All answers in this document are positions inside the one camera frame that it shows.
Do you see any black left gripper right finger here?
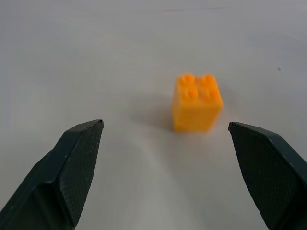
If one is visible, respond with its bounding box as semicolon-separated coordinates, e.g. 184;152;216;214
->
228;121;307;230

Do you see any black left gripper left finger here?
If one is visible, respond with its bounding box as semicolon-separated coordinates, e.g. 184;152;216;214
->
0;119;105;230

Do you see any orange studded building block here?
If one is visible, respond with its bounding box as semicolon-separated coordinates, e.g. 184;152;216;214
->
171;73;224;134

